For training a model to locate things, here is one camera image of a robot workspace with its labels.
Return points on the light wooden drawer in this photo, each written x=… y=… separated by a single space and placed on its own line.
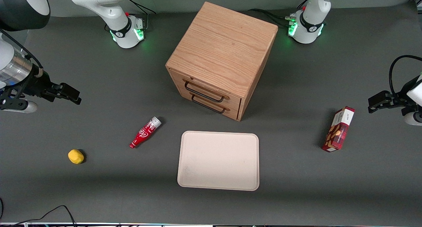
x=230 y=112
x=204 y=83

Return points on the yellow lemon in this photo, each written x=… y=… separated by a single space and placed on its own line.
x=75 y=156

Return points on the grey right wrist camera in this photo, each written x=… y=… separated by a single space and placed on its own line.
x=28 y=106

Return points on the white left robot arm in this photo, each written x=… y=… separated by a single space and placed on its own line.
x=310 y=22

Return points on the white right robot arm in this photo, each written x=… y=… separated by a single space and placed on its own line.
x=115 y=9

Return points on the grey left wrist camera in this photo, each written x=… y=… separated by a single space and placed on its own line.
x=413 y=119

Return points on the red cookie box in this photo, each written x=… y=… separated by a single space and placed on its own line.
x=339 y=129

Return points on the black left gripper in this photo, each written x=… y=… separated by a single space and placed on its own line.
x=396 y=99

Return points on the beige rectangular tray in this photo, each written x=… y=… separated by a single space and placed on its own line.
x=217 y=161

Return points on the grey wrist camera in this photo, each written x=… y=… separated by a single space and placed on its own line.
x=28 y=106
x=413 y=119

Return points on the red cola bottle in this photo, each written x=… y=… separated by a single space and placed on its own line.
x=143 y=134

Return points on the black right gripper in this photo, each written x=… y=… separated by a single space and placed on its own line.
x=39 y=84

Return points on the light wooden drawer cabinet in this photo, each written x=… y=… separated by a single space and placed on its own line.
x=224 y=45

